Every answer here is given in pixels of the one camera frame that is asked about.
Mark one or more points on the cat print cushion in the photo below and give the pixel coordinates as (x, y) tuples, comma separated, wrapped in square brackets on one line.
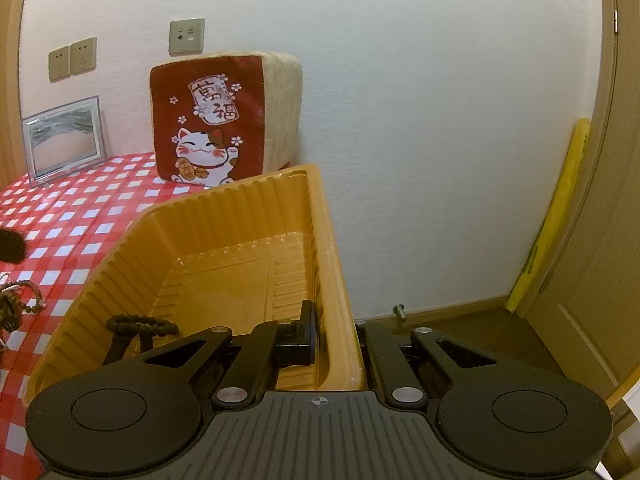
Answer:
[(210, 120)]

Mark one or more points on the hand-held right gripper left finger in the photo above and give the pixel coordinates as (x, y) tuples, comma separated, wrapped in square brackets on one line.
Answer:
[(310, 330)]

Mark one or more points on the pile of bead jewelry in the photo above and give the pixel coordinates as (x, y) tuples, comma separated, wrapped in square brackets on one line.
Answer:
[(10, 310)]

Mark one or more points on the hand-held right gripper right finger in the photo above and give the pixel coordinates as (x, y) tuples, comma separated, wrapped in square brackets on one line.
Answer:
[(375, 352)]

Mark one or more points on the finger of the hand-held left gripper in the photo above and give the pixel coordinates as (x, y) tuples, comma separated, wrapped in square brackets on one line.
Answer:
[(11, 245)]

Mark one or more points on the metal door stopper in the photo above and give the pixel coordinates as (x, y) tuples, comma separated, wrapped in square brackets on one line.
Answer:
[(399, 311)]

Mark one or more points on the orange plastic tray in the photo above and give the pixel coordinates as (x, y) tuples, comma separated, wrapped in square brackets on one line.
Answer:
[(210, 240)]

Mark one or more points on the yellow rolled bag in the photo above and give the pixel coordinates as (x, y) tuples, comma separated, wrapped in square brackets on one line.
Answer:
[(560, 210)]

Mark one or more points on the beige wall socket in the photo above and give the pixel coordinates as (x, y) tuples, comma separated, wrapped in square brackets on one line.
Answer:
[(186, 36), (83, 55), (59, 63)]

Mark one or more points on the wooden baseboard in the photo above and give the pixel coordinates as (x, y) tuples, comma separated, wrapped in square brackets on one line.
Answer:
[(450, 307)]

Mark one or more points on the red white checkered tablecloth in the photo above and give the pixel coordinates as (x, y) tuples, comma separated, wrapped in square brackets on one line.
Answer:
[(65, 220)]

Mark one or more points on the wooden room door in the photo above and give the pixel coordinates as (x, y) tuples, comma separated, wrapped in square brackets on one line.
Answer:
[(600, 240)]

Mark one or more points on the silver picture frame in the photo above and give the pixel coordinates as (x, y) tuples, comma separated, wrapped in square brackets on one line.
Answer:
[(62, 142)]

